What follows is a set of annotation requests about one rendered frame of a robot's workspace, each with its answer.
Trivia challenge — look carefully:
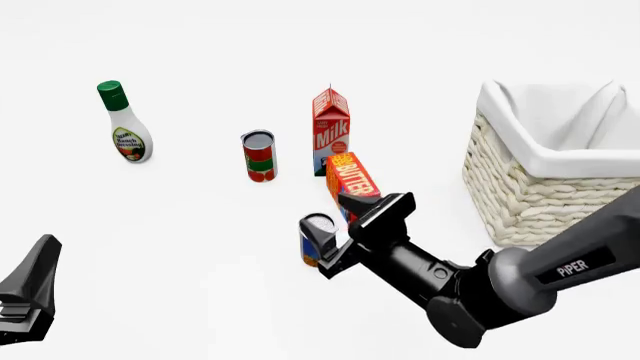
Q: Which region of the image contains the red tomato sauce can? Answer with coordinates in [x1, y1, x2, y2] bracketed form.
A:
[239, 129, 279, 184]

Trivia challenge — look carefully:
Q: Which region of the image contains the red and white milk carton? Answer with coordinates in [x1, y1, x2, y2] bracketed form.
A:
[312, 82, 352, 178]

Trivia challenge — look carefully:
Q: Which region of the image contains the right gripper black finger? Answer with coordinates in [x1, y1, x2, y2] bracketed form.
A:
[337, 192, 387, 226]
[298, 217, 341, 261]

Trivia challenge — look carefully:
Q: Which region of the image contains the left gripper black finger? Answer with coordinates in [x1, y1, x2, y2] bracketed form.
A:
[0, 234, 64, 313]

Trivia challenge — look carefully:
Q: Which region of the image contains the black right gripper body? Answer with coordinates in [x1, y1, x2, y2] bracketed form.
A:
[317, 191, 417, 281]

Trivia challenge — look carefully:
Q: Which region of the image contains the white woven basket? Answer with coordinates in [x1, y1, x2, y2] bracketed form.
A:
[461, 78, 640, 249]

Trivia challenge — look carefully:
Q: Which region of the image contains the alphabet soup can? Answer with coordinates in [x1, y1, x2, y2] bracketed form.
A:
[298, 212, 341, 269]

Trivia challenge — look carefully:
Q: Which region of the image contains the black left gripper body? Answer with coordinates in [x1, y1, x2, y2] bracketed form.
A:
[0, 294, 56, 346]

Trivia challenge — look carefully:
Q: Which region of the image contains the white ranch dressing bottle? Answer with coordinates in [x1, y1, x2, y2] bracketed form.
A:
[96, 79, 154, 165]

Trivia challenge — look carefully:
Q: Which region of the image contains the orange butter box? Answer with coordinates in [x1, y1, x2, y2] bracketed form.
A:
[325, 150, 383, 223]

